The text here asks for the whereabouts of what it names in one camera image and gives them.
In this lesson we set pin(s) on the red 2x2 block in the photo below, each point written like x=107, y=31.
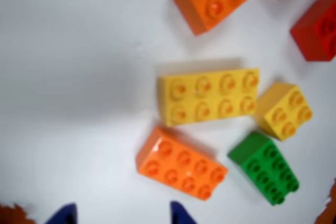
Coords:
x=317, y=32

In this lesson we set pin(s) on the orange 2x4 block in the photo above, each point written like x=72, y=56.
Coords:
x=181, y=166

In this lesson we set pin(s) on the yellow 2x2 block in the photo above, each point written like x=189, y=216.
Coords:
x=286, y=113

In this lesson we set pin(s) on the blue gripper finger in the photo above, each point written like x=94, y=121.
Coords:
x=179, y=216
x=67, y=216

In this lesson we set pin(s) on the green 2x4 block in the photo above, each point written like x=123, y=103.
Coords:
x=265, y=171

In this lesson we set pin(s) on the yellow 2x4 block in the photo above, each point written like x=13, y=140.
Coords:
x=210, y=96

